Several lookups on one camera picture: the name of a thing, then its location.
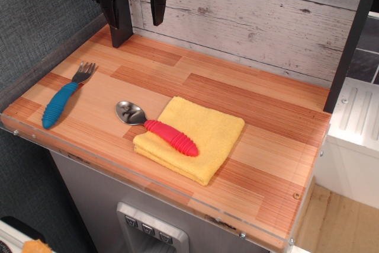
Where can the dark support post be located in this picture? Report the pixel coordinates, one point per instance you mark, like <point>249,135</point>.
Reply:
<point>357,26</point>
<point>123,19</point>

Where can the dark right support post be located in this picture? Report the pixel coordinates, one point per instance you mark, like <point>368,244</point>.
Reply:
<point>357,26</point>

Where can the yellow folded cloth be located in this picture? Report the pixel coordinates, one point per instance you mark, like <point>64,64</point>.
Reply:
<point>213,132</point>

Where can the blue handled fork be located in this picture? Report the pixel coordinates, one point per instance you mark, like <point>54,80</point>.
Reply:
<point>56,106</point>

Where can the dark left support post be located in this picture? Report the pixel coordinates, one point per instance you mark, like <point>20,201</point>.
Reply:
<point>123,19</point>

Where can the silver dispenser panel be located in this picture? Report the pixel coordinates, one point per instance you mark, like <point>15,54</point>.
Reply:
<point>145,233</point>

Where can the red handled spoon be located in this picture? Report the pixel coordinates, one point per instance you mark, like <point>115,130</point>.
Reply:
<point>133,115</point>

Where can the orange object bottom left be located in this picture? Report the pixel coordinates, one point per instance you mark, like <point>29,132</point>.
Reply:
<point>36,246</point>

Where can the white toy sink unit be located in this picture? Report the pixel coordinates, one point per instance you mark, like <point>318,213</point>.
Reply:
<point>348,161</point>

